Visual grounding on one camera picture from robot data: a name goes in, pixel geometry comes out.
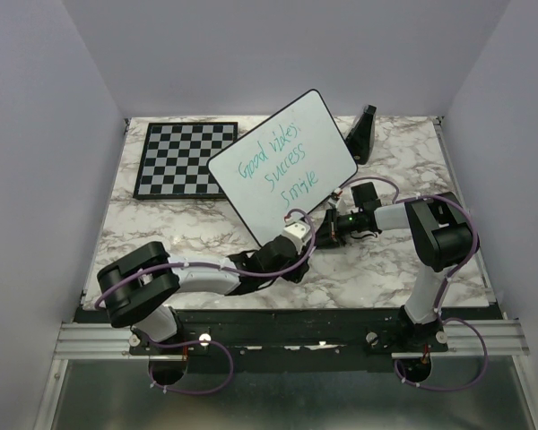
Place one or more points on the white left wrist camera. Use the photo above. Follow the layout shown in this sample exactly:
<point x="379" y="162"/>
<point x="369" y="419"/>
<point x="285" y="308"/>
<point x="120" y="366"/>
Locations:
<point x="298" y="232"/>

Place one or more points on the white whiteboard black frame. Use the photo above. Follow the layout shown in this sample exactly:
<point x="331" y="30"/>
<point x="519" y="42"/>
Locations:
<point x="292" y="160"/>

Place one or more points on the black wedge eraser block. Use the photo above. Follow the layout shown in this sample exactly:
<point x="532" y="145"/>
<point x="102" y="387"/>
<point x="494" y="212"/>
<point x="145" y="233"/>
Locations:
<point x="361" y="137"/>

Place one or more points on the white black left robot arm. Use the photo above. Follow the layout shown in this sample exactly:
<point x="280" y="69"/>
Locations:
<point x="134" y="288"/>

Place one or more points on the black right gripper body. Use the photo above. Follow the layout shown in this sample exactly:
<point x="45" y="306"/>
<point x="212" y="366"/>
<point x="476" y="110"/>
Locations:
<point x="339" y="226"/>

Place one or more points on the aluminium rail frame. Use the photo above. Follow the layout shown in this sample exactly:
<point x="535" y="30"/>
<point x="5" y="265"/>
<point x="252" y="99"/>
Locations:
<point x="483" y="392"/>

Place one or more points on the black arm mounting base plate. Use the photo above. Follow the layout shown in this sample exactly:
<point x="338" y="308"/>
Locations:
<point x="292" y="341"/>

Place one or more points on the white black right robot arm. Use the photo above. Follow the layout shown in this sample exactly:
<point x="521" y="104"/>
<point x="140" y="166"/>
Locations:
<point x="443" y="235"/>

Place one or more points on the black white chessboard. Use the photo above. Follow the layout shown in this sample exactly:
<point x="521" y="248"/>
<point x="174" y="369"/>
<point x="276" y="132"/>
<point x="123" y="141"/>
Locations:
<point x="173" y="164"/>

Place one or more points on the black wire whiteboard stand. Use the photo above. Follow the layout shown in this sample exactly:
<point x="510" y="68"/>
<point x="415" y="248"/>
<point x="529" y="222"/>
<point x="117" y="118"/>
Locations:
<point x="333" y="199"/>

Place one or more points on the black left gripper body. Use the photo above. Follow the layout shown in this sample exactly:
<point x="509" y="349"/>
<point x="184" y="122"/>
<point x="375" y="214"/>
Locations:
<point x="294" y="274"/>

